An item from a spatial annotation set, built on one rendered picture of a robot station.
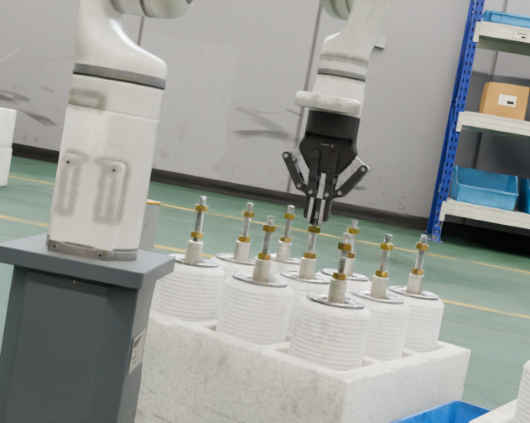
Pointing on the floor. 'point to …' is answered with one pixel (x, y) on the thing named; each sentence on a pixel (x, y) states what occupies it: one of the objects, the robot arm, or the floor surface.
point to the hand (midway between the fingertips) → (317, 211)
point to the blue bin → (447, 414)
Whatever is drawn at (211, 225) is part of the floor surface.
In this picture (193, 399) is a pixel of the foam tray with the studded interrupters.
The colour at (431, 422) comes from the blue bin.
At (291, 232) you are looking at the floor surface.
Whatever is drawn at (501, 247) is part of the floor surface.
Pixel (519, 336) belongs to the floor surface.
